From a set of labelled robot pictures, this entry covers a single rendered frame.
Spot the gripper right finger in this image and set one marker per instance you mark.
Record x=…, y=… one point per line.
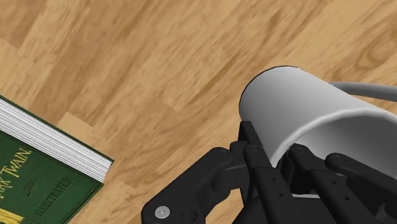
x=341, y=192

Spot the white mug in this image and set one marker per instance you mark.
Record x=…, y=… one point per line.
x=297, y=102

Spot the green hardcover book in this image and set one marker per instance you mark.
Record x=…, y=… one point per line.
x=46, y=183

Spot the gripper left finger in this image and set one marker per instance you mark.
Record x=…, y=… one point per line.
x=198, y=186

